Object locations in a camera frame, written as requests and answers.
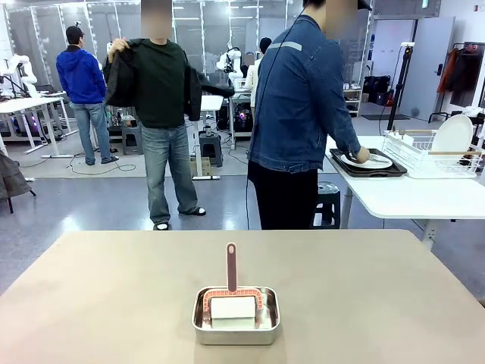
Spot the green sweater man's right hand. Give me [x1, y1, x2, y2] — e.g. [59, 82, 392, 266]
[108, 36, 130, 64]

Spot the large white round plate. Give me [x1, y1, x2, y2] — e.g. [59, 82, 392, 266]
[339, 151, 394, 170]

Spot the black serving tray with handles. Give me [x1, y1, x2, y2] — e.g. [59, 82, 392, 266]
[328, 147, 408, 175]

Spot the black jacket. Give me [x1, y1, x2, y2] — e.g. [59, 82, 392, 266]
[102, 39, 236, 123]

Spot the lint roller with brown handle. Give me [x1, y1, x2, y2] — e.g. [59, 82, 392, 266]
[202, 242, 263, 322]

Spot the person's right forearm denim sleeve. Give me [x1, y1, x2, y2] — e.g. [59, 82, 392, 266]
[333, 113, 361, 158]

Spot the white cutlery holder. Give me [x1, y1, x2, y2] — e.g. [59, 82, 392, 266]
[388, 132, 415, 147]

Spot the man in blue hoodie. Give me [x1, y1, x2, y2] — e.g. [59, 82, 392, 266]
[55, 25, 120, 167]

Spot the black plastic stool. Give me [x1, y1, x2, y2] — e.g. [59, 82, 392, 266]
[309, 181, 342, 230]

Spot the white shoe shelf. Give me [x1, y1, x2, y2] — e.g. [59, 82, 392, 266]
[342, 81, 365, 118]

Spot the man in green sweater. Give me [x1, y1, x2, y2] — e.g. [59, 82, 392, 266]
[108, 0, 208, 231]

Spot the white side table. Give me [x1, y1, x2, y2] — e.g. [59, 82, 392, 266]
[324, 134, 485, 252]

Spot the black bags pile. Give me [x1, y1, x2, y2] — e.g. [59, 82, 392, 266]
[363, 74, 392, 106]

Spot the black tripod light stand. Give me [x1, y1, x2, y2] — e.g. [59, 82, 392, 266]
[386, 42, 416, 132]

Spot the person in denim jacket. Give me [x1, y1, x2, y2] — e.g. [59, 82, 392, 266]
[246, 0, 374, 231]

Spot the grey plastic stool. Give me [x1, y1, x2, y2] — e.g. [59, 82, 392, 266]
[120, 124, 144, 156]
[199, 130, 224, 168]

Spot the black utility cart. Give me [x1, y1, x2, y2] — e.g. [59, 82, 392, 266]
[429, 105, 485, 138]

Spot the white workshop desk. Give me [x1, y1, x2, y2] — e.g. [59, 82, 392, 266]
[0, 96, 80, 159]

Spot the white standing desk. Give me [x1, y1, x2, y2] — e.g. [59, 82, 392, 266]
[192, 94, 225, 181]

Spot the orange hanging jacket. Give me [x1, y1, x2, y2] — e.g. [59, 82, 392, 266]
[437, 47, 459, 95]

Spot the dark hanging coat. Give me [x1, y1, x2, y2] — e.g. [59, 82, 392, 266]
[450, 47, 485, 108]

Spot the seated person in white top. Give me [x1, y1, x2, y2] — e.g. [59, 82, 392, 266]
[242, 36, 274, 92]

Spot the cardboard box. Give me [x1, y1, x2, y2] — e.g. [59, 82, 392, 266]
[189, 156, 212, 178]

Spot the black coat rack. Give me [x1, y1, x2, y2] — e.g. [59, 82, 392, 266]
[437, 41, 485, 115]

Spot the dark jacket on chair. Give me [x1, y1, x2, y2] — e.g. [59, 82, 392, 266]
[0, 150, 38, 214]

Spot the rectangular metal tray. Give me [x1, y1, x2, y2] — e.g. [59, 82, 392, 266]
[191, 286, 281, 346]

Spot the white wire dish rack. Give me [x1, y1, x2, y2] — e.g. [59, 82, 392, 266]
[380, 128, 485, 180]

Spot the black floor cable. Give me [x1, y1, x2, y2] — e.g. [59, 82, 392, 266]
[67, 152, 136, 177]

